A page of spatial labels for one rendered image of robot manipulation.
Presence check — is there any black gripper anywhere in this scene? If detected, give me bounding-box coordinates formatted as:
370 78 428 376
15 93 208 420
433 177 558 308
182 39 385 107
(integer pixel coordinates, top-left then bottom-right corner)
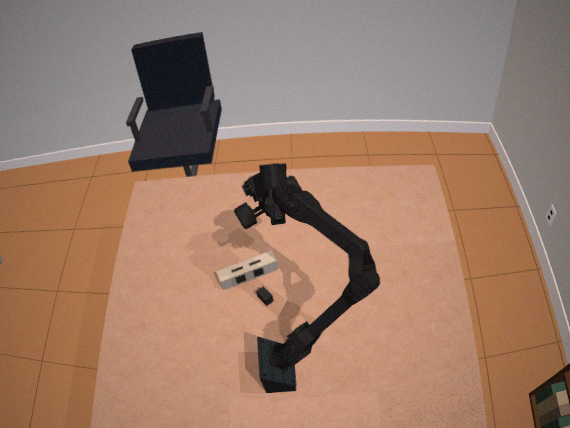
234 175 302 229

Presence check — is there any black two-prong plug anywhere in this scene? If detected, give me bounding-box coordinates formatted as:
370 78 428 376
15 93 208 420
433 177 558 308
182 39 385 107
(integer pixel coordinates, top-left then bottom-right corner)
256 286 273 306

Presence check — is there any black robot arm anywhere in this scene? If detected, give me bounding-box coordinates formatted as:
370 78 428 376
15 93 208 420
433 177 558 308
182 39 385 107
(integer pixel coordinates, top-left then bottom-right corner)
241 164 380 371

